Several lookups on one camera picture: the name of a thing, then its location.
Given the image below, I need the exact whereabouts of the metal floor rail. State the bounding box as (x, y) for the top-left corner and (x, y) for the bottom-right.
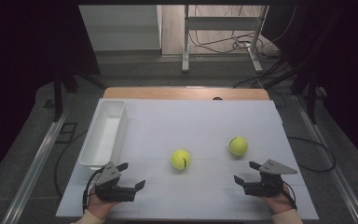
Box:
(293, 94), (358, 224)
(1, 108), (70, 224)

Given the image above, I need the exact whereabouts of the black tripod stand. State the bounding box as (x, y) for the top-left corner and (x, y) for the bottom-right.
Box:
(43, 62), (106, 123)
(260, 59), (328, 125)

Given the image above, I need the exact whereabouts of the person's right hand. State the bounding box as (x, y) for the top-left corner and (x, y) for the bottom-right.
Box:
(257, 183), (295, 216)

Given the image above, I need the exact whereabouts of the white board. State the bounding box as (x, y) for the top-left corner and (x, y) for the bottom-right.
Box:
(55, 98), (320, 220)

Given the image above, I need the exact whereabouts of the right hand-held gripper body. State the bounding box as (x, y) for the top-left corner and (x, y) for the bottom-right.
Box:
(242, 159), (298, 198)

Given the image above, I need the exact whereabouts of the white cabinet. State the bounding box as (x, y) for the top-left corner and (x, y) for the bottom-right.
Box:
(78, 4), (163, 52)

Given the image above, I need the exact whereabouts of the white plastic bin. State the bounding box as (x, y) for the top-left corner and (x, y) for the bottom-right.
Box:
(78, 100), (129, 171)

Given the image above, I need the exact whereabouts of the right hand-held gripper cable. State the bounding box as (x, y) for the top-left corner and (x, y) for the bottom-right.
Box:
(282, 181), (297, 210)

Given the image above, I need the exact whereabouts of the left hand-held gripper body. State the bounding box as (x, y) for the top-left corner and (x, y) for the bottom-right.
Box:
(93, 161), (138, 203)

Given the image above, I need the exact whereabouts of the yellow tennis ball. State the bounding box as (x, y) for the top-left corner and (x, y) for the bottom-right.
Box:
(228, 135), (249, 157)
(170, 148), (191, 171)

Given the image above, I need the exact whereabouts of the wooden table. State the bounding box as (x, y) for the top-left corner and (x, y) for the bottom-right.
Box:
(103, 87), (270, 101)

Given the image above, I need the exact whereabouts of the black floor cable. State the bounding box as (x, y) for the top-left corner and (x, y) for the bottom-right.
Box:
(287, 135), (337, 174)
(53, 130), (89, 198)

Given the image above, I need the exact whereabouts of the dark curtain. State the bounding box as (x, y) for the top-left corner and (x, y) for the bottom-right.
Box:
(260, 0), (358, 175)
(0, 0), (101, 188)

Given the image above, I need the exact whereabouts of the person's left hand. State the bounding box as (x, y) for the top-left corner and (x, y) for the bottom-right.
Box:
(86, 186), (120, 220)

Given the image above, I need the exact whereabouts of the grey metal stand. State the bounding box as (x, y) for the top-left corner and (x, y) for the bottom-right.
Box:
(181, 4), (269, 74)

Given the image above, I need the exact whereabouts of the tangle of black cables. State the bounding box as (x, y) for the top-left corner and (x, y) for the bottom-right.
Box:
(188, 31), (281, 59)

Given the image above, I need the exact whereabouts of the black floor bracket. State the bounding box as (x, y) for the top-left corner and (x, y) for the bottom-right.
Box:
(55, 121), (78, 145)

